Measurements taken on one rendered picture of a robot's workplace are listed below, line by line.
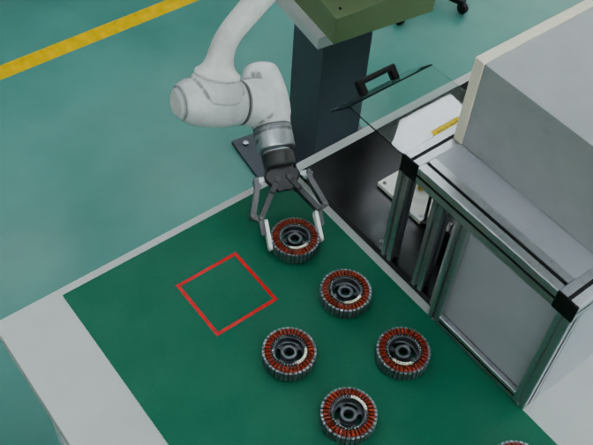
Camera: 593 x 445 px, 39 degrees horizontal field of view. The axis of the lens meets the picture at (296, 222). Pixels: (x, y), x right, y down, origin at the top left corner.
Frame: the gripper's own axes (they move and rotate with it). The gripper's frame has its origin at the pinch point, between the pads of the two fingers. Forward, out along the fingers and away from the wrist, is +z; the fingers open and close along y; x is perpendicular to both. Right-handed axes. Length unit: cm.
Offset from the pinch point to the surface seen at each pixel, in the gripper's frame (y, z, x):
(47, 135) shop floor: 58, -70, -130
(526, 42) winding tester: -39, -22, 50
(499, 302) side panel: -30, 23, 34
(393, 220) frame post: -18.8, 1.9, 14.9
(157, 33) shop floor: 8, -114, -155
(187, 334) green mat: 28.0, 16.8, 6.9
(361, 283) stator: -10.6, 13.6, 9.0
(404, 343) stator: -15.5, 27.7, 14.9
